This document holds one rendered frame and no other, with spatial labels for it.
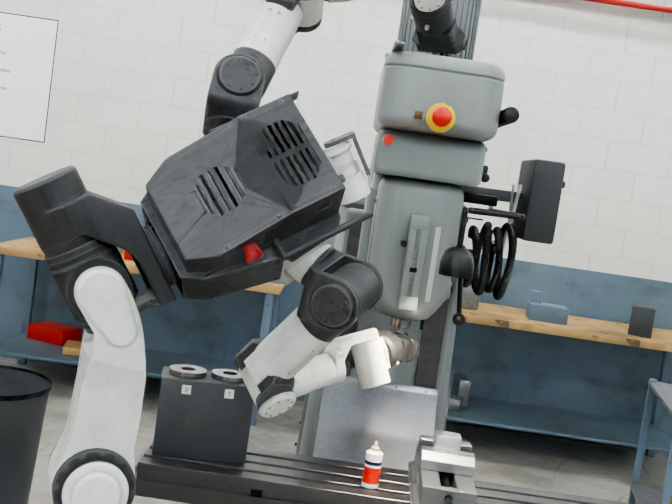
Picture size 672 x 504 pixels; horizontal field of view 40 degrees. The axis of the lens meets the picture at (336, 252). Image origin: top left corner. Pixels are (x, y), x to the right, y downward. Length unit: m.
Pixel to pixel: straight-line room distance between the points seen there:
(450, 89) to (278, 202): 0.57
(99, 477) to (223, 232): 0.47
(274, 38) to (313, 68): 4.56
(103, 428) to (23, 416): 2.04
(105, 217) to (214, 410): 0.75
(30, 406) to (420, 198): 2.09
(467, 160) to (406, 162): 0.13
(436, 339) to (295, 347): 0.93
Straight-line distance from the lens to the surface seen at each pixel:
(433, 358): 2.57
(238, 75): 1.72
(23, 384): 4.05
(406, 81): 1.94
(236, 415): 2.21
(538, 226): 2.40
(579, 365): 6.66
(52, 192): 1.59
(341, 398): 2.56
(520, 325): 5.69
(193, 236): 1.53
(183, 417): 2.21
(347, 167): 1.75
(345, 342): 1.90
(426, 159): 2.03
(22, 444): 3.76
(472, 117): 1.94
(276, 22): 1.85
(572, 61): 6.56
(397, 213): 2.06
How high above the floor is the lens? 1.62
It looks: 5 degrees down
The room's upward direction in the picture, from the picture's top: 8 degrees clockwise
